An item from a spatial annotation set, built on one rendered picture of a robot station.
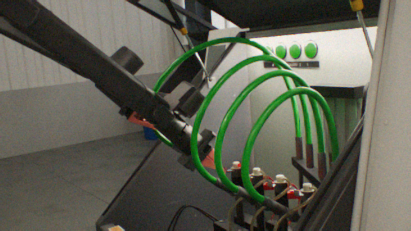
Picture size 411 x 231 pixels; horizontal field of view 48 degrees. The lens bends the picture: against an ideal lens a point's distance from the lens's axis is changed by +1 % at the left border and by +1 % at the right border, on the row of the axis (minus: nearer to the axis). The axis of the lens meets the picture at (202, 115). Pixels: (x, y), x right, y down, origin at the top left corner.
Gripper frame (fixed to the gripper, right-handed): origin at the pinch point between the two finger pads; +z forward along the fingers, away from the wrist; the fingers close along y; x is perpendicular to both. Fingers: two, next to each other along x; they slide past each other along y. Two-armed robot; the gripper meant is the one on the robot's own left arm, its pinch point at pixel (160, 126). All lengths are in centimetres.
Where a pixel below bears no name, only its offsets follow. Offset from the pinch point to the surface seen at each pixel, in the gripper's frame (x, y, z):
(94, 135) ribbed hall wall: 185, 613, -239
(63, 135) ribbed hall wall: 207, 575, -267
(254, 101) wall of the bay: -19.6, 38.5, 9.3
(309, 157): -16.6, 5.4, 32.2
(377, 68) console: -36, -26, 30
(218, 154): -6.7, -22.0, 17.8
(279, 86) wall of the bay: -27.3, 28.2, 13.8
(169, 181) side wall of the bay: 14.9, 24.3, 6.1
